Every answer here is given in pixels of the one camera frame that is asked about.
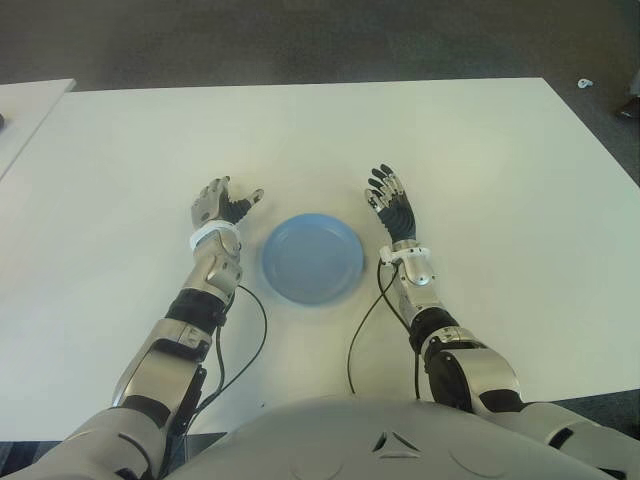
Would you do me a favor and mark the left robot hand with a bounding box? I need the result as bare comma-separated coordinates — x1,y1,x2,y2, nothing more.
189,174,265,236

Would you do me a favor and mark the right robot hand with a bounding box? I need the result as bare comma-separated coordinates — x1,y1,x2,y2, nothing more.
364,161,419,246

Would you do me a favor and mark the blue plate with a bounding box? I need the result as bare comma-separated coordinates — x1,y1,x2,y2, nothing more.
261,212,366,305

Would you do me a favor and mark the white side table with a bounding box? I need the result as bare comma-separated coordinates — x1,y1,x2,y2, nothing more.
0,78,77,179

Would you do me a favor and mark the silver robot torso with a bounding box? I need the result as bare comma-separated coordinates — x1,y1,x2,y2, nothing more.
177,392,606,480

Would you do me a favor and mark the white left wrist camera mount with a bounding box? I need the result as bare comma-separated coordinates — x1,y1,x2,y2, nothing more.
188,221,241,253

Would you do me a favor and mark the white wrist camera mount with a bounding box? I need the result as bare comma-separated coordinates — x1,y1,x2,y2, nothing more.
188,221,241,253
378,244,431,264

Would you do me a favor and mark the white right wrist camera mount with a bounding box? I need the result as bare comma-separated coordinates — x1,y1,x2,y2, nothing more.
378,244,431,264

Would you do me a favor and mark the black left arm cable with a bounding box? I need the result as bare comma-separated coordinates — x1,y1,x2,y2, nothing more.
169,284,269,441

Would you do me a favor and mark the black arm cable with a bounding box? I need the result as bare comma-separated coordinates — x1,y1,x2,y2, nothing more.
347,259,421,401
169,284,269,441

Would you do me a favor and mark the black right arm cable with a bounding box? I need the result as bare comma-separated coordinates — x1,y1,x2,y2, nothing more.
347,259,421,401

